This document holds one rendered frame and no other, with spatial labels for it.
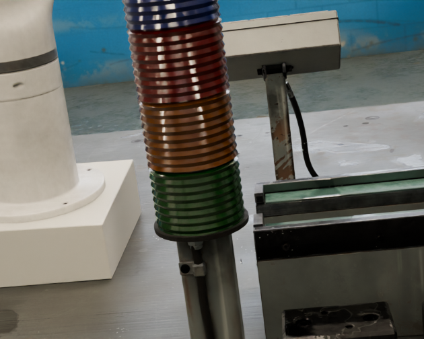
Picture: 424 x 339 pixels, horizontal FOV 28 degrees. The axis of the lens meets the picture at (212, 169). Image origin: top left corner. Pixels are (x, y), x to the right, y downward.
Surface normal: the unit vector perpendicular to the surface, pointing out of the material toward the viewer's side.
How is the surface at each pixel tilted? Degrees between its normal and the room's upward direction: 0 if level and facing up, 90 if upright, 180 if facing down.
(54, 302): 0
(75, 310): 0
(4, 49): 92
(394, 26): 90
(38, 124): 93
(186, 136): 66
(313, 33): 52
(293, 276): 90
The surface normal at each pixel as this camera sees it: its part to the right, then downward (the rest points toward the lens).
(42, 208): -0.11, -0.93
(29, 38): 0.59, 0.13
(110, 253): 0.99, -0.09
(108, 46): -0.08, 0.32
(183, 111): -0.05, -0.11
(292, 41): -0.12, -0.33
